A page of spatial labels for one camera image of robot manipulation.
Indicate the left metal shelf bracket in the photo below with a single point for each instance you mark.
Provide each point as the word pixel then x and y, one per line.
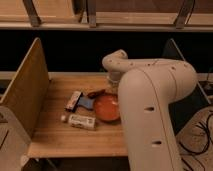
pixel 34 19

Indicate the left wooden side panel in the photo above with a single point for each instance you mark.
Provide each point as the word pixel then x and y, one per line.
pixel 23 98

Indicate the white rectangular box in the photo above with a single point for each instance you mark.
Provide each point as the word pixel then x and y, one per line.
pixel 83 122

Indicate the small white cap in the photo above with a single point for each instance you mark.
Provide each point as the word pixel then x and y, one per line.
pixel 63 118

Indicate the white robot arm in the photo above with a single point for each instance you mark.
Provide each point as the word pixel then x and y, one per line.
pixel 146 88

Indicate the metal shelf bracket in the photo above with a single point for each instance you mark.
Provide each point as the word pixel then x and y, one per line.
pixel 91 12
pixel 34 19
pixel 184 14

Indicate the middle metal shelf bracket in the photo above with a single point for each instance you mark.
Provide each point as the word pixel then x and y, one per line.
pixel 91 12

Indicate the right metal shelf bracket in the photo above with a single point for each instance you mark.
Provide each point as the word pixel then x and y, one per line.
pixel 184 14

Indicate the orange ceramic bowl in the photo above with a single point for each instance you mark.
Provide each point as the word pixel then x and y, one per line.
pixel 106 107

